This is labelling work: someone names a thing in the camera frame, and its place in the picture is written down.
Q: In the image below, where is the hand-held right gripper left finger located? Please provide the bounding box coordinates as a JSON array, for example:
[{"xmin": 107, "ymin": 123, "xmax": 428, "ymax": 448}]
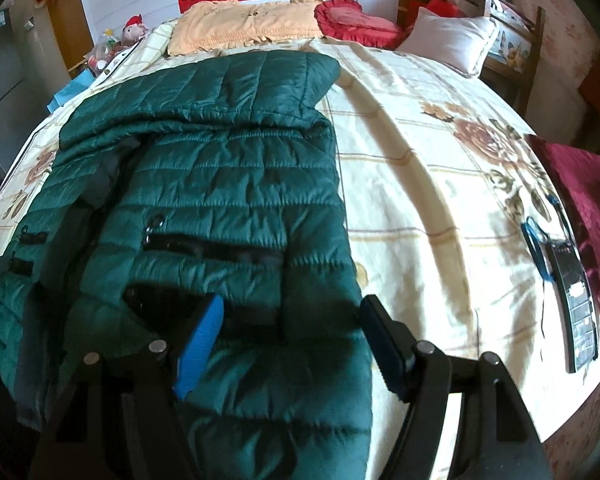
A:
[{"xmin": 30, "ymin": 294, "xmax": 225, "ymax": 480}]

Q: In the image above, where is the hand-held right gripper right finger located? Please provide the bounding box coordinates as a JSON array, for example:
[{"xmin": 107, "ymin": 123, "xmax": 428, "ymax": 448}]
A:
[{"xmin": 360, "ymin": 294, "xmax": 551, "ymax": 480}]

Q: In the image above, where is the green quilted puffer jacket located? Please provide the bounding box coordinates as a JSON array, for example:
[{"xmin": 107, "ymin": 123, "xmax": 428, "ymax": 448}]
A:
[{"xmin": 0, "ymin": 50, "xmax": 373, "ymax": 480}]

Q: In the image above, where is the cream checked floral bed sheet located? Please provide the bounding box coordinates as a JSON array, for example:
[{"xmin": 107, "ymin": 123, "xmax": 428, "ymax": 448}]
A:
[{"xmin": 0, "ymin": 20, "xmax": 600, "ymax": 480}]

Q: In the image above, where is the black remote control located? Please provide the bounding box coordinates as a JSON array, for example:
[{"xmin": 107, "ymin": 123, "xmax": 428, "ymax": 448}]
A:
[{"xmin": 547, "ymin": 240, "xmax": 598, "ymax": 373}]

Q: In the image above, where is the blue bag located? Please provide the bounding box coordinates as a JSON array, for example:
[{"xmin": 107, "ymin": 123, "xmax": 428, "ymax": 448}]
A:
[{"xmin": 49, "ymin": 69, "xmax": 96, "ymax": 111}]

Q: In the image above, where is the pile of small toys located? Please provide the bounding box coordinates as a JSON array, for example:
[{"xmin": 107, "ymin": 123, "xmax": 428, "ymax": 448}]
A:
[{"xmin": 87, "ymin": 30, "xmax": 131, "ymax": 73}]

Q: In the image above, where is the wooden door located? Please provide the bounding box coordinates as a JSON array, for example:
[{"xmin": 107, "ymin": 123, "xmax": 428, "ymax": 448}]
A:
[{"xmin": 47, "ymin": 0, "xmax": 93, "ymax": 78}]

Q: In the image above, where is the dark red cloth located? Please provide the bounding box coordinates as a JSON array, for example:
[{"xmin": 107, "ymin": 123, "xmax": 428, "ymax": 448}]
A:
[{"xmin": 527, "ymin": 135, "xmax": 600, "ymax": 346}]

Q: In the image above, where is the plush toy with red hat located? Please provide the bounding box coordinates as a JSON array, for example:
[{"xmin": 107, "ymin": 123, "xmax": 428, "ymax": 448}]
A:
[{"xmin": 121, "ymin": 14, "xmax": 148, "ymax": 46}]

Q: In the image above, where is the white pillow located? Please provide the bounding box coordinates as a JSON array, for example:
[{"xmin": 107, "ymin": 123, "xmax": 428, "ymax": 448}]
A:
[{"xmin": 395, "ymin": 7, "xmax": 501, "ymax": 78}]

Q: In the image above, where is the red frilled cushion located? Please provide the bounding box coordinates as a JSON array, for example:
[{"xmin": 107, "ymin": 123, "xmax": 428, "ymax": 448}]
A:
[{"xmin": 314, "ymin": 0, "xmax": 406, "ymax": 51}]

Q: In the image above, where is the yellow frilled pillow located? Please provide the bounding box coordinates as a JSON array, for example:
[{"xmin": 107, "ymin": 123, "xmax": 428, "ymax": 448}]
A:
[{"xmin": 166, "ymin": 0, "xmax": 326, "ymax": 57}]

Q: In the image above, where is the wooden chair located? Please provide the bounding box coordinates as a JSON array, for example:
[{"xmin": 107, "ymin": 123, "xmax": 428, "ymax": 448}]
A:
[{"xmin": 442, "ymin": 0, "xmax": 548, "ymax": 111}]

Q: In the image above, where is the red garment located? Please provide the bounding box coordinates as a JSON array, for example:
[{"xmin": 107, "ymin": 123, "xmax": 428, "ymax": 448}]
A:
[{"xmin": 397, "ymin": 0, "xmax": 463, "ymax": 26}]

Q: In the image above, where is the blue lanyard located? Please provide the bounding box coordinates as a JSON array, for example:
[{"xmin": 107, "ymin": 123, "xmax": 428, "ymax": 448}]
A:
[{"xmin": 522, "ymin": 195, "xmax": 563, "ymax": 281}]

